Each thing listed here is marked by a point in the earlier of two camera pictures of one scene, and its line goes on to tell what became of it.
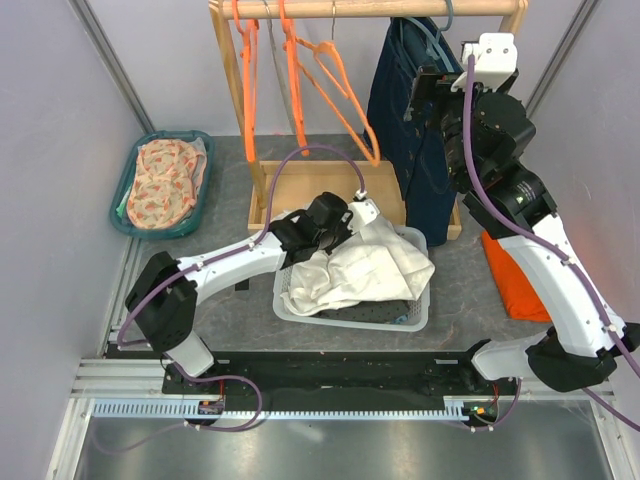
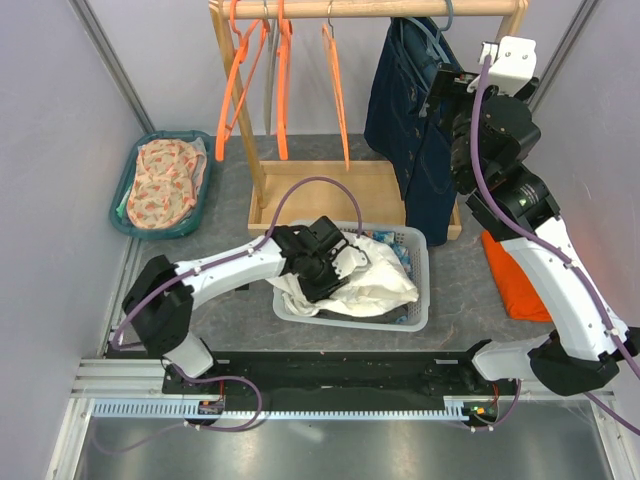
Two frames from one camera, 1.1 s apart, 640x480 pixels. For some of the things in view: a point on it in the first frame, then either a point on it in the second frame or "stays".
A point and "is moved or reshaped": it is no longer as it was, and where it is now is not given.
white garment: [379, 264] stays
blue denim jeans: [408, 146] stays
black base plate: [453, 375] stays
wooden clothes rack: [285, 187] stays
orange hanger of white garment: [303, 50] is moved or reshaped
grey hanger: [278, 68] → [270, 66]
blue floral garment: [401, 319] is moved or reshaped
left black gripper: [345, 231] → [316, 293]
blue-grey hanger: [435, 49] stays
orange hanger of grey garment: [288, 29] → [283, 93]
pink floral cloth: [163, 191] stays
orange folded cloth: [520, 297] stays
